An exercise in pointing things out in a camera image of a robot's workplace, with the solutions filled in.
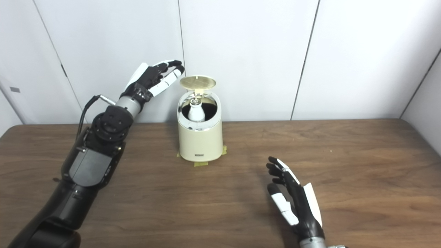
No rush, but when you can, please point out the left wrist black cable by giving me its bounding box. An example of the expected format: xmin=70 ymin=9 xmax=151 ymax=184
xmin=76 ymin=94 xmax=117 ymax=142

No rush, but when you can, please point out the cream-colored round bin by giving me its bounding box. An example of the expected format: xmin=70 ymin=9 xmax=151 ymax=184
xmin=177 ymin=90 xmax=223 ymax=162

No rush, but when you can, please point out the cream round bin lid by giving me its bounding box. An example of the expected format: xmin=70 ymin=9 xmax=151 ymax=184
xmin=180 ymin=75 xmax=217 ymax=97

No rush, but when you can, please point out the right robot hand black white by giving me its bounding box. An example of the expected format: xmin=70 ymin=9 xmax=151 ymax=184
xmin=266 ymin=156 xmax=325 ymax=241

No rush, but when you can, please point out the small white plastic bottle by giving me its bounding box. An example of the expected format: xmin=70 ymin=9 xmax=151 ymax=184
xmin=189 ymin=98 xmax=206 ymax=122

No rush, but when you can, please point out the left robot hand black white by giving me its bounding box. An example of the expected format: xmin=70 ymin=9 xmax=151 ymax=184
xmin=121 ymin=60 xmax=185 ymax=104

